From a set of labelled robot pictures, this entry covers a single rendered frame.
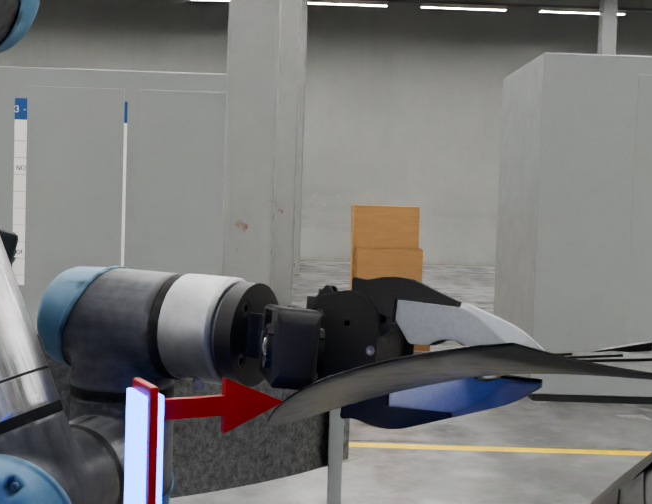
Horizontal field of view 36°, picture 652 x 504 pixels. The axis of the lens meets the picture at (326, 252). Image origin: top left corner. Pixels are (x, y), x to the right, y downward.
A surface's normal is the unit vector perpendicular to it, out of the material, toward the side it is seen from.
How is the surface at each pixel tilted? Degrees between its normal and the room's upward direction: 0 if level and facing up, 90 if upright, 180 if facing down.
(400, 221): 90
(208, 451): 90
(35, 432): 68
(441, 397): 84
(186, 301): 57
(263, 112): 90
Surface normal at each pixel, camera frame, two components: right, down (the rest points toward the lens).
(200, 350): -0.43, 0.26
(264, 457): 0.69, 0.06
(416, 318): -0.42, -0.07
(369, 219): 0.04, 0.05
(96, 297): -0.35, -0.46
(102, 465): 0.87, -0.44
